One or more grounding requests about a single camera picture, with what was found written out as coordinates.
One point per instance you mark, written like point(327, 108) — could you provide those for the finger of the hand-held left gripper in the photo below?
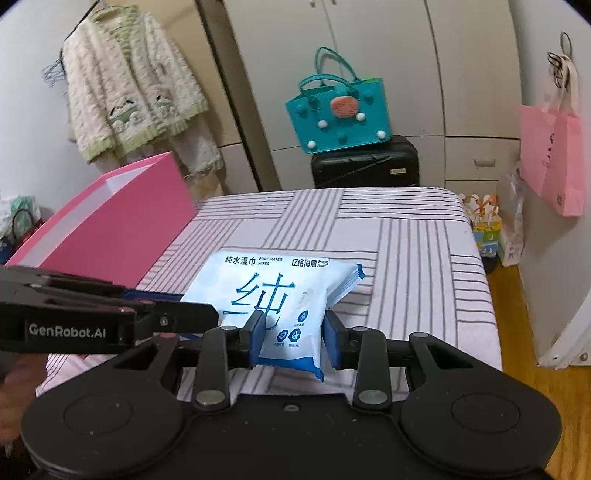
point(152, 296)
point(184, 318)

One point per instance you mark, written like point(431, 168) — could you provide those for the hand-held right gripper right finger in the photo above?
point(331, 341)

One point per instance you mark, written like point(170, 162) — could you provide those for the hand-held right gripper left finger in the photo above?
point(256, 339)

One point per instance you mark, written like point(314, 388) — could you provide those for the blue wet wipes pack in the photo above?
point(258, 286)

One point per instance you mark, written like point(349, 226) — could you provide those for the pink cardboard box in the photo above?
point(115, 221)

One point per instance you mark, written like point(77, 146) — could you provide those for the person's left hand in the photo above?
point(18, 387)

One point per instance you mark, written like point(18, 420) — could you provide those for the striped bed sheet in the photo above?
point(415, 286)

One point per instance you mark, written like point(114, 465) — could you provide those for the brown woven basket bag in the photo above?
point(21, 233)

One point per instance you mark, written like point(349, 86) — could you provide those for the clear plastic bag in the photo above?
point(23, 205)

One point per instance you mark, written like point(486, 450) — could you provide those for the white fuzzy pants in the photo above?
point(198, 147)

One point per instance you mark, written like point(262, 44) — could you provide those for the black suitcase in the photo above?
point(364, 170)

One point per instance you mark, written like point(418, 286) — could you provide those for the yellow green gift bag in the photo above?
point(487, 235)

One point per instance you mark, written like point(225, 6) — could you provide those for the white plastic bag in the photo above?
point(512, 230)

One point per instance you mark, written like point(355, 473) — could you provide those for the teal felt tote bag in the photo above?
point(337, 129)

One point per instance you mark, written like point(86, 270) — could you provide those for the white green fuzzy jacket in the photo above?
point(134, 83)

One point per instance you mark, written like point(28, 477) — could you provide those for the white door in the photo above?
point(577, 332)

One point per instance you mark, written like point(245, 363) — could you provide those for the beige wardrobe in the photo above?
point(415, 69)

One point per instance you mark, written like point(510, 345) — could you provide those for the pink shopping bag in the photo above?
point(554, 152)

